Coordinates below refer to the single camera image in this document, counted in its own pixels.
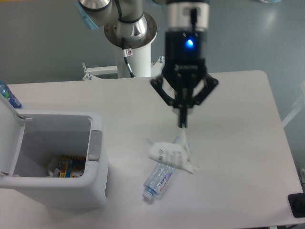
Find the black device at edge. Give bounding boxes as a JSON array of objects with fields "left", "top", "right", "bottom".
[{"left": 288, "top": 193, "right": 305, "bottom": 218}]

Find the blue labelled bottle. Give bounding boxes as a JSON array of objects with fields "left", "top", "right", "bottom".
[{"left": 0, "top": 82, "right": 23, "bottom": 109}]

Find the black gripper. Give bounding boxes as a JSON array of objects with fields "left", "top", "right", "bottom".
[{"left": 150, "top": 30, "right": 219, "bottom": 128}]

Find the white plastic trash can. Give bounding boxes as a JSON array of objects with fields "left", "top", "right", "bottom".
[{"left": 0, "top": 98, "right": 108, "bottom": 209}]

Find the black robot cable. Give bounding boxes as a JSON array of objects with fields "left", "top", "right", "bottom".
[{"left": 121, "top": 37, "right": 136, "bottom": 78}]

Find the colourful trash in can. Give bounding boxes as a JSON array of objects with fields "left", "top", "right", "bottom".
[{"left": 47, "top": 155, "right": 86, "bottom": 178}]

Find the clear crushed plastic bottle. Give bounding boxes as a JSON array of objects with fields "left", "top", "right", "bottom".
[{"left": 142, "top": 136, "right": 191, "bottom": 203}]

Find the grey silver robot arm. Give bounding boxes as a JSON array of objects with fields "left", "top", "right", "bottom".
[{"left": 76, "top": 0, "right": 218, "bottom": 128}]

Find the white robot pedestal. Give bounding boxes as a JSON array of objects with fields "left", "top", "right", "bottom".
[{"left": 82, "top": 11, "right": 167, "bottom": 81}]

